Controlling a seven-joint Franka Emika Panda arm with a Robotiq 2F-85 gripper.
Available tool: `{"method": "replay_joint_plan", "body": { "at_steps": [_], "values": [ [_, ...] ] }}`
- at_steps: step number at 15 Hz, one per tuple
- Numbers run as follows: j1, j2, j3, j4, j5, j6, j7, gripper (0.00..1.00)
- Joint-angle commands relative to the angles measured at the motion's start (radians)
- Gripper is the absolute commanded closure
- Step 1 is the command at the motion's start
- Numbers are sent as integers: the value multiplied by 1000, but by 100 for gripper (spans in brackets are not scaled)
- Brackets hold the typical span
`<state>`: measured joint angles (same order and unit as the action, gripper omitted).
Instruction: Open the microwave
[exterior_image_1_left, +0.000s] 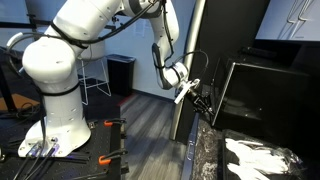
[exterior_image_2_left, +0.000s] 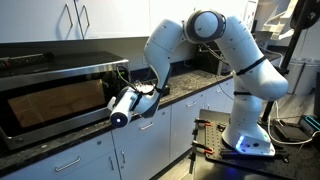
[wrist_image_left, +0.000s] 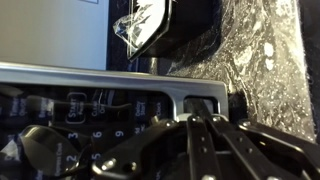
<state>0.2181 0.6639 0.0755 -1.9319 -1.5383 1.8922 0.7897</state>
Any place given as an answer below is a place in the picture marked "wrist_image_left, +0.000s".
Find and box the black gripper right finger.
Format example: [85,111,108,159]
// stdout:
[205,115,320,180]

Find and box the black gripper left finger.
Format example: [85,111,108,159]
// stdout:
[91,114,223,180]

